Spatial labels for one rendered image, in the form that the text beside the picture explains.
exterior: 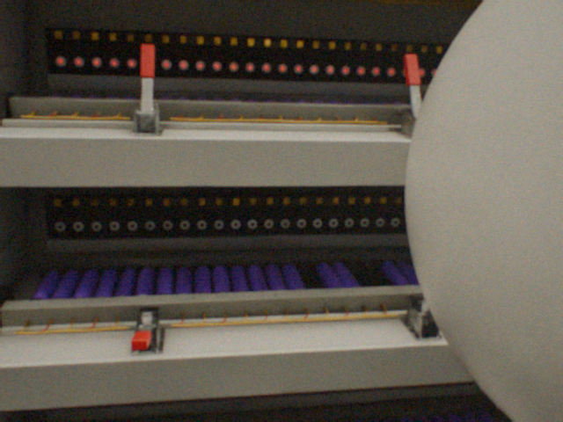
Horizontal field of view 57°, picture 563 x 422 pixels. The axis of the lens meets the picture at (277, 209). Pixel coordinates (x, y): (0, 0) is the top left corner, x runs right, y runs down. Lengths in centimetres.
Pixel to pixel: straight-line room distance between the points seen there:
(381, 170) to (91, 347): 32
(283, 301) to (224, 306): 6
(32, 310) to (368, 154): 35
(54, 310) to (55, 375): 7
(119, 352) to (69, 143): 19
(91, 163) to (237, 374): 23
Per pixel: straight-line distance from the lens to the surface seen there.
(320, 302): 54
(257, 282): 57
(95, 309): 53
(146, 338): 43
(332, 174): 51
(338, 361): 51
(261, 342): 51
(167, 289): 56
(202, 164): 49
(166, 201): 63
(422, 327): 53
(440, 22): 81
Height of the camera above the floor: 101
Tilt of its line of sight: 3 degrees up
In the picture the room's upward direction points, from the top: 1 degrees counter-clockwise
